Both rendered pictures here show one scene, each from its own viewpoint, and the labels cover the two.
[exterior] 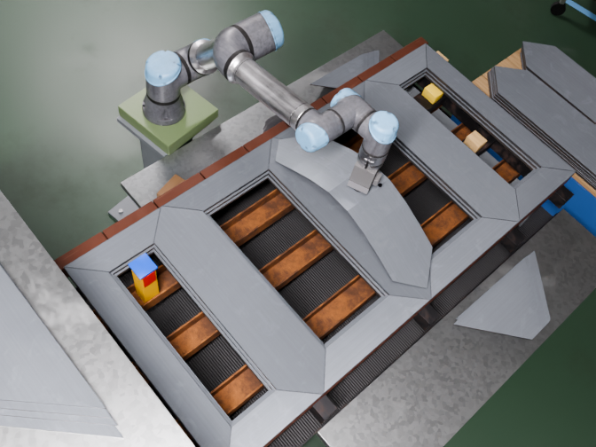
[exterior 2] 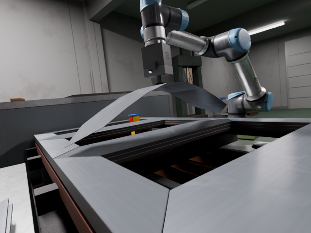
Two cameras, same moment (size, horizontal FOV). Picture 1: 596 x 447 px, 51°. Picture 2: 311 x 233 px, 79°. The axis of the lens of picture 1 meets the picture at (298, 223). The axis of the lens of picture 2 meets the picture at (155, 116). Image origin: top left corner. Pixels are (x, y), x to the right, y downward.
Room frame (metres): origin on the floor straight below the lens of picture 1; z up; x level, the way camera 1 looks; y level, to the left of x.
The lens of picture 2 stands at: (1.27, -0.80, 0.96)
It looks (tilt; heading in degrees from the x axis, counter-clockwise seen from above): 5 degrees down; 109
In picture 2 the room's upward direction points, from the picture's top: 6 degrees counter-clockwise
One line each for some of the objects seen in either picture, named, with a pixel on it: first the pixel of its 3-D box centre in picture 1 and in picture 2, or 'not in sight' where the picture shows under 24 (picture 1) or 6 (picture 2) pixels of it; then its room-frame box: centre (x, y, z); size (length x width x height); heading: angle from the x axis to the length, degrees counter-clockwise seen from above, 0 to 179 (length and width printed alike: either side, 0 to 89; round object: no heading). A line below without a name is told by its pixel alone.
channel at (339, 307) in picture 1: (377, 276); not in sight; (0.96, -0.30, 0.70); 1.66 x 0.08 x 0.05; 145
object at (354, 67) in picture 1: (356, 75); not in sight; (1.80, -0.07, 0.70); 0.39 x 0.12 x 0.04; 145
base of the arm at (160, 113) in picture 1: (163, 99); (237, 119); (1.37, 0.57, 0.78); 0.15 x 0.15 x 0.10
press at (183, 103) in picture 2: not in sight; (188, 83); (0.54, 4.33, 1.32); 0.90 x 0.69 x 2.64; 67
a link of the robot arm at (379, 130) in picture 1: (380, 133); (152, 14); (1.07, -0.14, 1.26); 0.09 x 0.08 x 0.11; 55
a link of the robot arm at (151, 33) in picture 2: (372, 152); (153, 37); (1.07, -0.15, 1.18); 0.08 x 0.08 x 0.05
